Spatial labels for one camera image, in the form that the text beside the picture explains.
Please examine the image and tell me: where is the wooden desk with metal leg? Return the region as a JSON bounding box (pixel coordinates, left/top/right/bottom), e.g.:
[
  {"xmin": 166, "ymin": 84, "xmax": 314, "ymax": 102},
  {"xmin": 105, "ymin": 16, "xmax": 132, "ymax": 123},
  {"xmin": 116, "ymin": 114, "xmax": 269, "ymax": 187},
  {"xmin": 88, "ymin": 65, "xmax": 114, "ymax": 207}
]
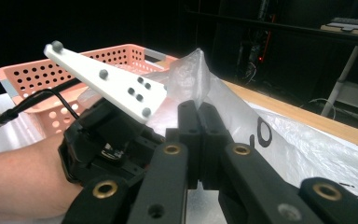
[{"xmin": 320, "ymin": 23, "xmax": 358, "ymax": 118}]

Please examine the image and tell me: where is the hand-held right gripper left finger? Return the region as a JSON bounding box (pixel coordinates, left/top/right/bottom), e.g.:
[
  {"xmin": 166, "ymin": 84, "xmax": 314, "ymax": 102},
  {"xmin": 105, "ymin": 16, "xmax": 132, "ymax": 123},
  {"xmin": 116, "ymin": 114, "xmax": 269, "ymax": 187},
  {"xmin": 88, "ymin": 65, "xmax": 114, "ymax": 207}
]
[{"xmin": 166, "ymin": 100, "xmax": 200, "ymax": 189}]

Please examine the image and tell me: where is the pink perforated plastic basket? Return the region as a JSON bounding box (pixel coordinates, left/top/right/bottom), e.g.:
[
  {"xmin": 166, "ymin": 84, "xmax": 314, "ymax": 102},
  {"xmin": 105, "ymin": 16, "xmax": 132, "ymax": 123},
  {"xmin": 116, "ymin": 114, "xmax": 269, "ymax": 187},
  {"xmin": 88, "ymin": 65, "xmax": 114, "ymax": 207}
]
[{"xmin": 0, "ymin": 43, "xmax": 180, "ymax": 138}]

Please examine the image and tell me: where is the dark equipment with red light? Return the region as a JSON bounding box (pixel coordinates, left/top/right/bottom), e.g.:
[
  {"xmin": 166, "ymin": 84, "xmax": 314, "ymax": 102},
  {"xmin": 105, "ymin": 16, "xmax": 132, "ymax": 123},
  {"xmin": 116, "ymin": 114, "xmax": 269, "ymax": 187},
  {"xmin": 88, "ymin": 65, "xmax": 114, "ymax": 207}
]
[{"xmin": 237, "ymin": 0, "xmax": 276, "ymax": 83}]

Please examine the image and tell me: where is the black cable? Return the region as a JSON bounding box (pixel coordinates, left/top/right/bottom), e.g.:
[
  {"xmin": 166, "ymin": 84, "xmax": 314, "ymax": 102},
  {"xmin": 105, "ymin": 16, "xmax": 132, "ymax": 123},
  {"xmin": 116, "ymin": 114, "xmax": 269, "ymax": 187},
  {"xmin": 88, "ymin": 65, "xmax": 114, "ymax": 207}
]
[{"xmin": 0, "ymin": 77, "xmax": 83, "ymax": 139}]

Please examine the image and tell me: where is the white cable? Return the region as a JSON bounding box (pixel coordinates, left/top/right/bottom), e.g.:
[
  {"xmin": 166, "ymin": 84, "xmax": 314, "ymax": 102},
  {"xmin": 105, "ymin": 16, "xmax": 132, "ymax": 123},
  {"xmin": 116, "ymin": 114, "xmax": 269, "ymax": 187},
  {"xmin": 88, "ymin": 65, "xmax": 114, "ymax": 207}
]
[{"xmin": 301, "ymin": 97, "xmax": 337, "ymax": 120}]

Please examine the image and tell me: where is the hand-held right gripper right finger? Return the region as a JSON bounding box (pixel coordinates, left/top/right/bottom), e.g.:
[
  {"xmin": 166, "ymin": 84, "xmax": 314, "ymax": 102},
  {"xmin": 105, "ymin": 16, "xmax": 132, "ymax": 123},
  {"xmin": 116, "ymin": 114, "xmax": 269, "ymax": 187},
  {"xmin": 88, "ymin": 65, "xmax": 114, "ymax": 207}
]
[{"xmin": 199, "ymin": 102, "xmax": 235, "ymax": 190}]

